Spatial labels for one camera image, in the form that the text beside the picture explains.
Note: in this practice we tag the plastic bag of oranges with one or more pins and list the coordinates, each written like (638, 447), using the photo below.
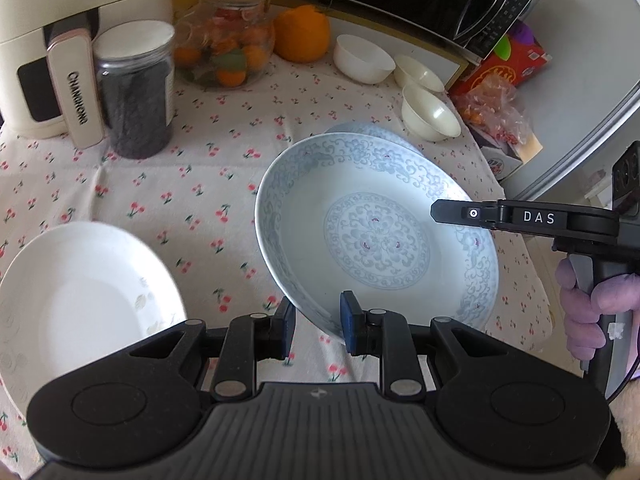
(495, 110)

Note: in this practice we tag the cherry print tablecloth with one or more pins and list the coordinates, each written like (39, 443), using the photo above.
(200, 170)

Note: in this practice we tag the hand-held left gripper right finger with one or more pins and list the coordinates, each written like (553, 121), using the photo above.
(349, 321)

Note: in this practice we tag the green plastic object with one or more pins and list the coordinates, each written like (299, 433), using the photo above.
(502, 49)

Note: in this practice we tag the glass jar of fruit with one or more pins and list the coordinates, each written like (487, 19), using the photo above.
(227, 55)

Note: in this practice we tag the orange citrus fruit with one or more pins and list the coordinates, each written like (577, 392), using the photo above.
(300, 35)

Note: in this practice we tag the purple plastic object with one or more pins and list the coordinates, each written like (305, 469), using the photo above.
(525, 32)

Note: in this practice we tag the person's right forearm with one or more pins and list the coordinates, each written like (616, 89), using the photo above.
(627, 425)

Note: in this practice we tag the white embossed plate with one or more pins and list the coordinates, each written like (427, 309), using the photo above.
(75, 300)

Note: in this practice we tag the small cream bowl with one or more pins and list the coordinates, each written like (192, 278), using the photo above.
(417, 74)
(431, 116)

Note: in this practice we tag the clear jar with dark contents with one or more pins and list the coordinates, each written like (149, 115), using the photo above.
(137, 100)

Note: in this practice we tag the cream air fryer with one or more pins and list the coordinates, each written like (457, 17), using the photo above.
(30, 15)

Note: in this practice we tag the large white bowl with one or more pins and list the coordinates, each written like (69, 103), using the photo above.
(361, 57)

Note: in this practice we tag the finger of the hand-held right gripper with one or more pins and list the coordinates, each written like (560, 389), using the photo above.
(460, 214)

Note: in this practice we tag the white and navy carton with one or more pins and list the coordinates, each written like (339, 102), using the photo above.
(505, 157)

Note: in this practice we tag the red cardboard box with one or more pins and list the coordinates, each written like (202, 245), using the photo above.
(505, 72)

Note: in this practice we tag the white microwave stand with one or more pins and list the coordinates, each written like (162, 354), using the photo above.
(400, 35)

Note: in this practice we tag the blue patterned porcelain plate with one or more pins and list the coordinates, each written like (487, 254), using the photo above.
(361, 128)
(370, 240)

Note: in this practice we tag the grey refrigerator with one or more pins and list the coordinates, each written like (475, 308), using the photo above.
(585, 60)

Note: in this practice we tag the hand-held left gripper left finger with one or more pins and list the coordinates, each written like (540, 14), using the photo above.
(288, 331)

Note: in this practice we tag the person's right hand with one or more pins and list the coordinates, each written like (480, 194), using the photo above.
(580, 310)

